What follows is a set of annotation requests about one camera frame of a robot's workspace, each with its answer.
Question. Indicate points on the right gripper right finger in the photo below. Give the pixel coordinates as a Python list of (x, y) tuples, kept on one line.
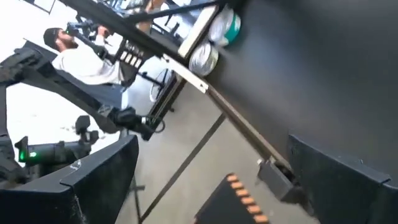
[(342, 193)]

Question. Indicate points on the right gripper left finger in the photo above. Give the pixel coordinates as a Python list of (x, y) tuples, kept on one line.
[(93, 186)]

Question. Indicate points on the silver top tin can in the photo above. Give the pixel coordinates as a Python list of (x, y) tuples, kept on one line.
[(233, 31), (203, 59)]

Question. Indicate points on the black table mat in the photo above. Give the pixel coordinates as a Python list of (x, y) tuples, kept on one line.
[(311, 77)]

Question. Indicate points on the person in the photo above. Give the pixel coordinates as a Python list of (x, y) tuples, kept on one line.
[(84, 65)]

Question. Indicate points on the black box white labels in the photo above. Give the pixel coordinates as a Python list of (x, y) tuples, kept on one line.
[(133, 70)]

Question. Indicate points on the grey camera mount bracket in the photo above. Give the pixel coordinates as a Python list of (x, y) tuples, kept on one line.
[(275, 182)]

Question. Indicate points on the black table frame rail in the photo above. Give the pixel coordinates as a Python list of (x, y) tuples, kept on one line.
[(118, 25)]

